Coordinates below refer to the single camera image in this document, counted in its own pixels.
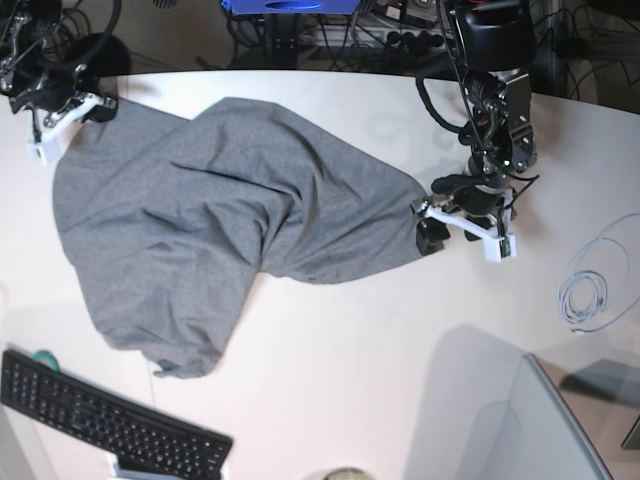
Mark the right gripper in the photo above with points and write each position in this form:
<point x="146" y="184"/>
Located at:
<point x="52" y="93"/>

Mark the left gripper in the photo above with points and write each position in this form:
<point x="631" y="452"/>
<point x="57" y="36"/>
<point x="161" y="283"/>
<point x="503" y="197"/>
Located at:
<point x="477" y="197"/>

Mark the grey t-shirt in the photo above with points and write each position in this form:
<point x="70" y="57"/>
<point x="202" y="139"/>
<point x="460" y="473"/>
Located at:
<point x="167" y="221"/>

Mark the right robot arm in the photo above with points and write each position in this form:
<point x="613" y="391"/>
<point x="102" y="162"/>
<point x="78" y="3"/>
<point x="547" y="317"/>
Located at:
<point x="44" y="67"/>

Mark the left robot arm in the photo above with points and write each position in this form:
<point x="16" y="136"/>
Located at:
<point x="490" y="46"/>

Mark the black power strip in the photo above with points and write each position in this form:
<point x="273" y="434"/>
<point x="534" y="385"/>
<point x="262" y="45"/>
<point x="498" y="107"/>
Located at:
<point x="338" y="36"/>

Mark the grey monitor back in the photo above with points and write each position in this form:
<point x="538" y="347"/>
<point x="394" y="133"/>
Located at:
<point x="581" y="424"/>

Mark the blue box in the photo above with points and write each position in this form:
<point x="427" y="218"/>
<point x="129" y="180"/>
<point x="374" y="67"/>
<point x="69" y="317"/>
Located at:
<point x="250" y="7"/>

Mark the green tape roll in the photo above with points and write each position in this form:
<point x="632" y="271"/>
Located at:
<point x="46" y="359"/>

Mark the round tan object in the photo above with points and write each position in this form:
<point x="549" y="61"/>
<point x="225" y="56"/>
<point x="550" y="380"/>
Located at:
<point x="347" y="473"/>

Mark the black computer keyboard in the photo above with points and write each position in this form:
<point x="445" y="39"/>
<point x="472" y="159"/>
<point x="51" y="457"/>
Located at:
<point x="136" y="434"/>

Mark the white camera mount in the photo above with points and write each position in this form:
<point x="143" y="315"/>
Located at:
<point x="499" y="242"/>
<point x="44" y="145"/>

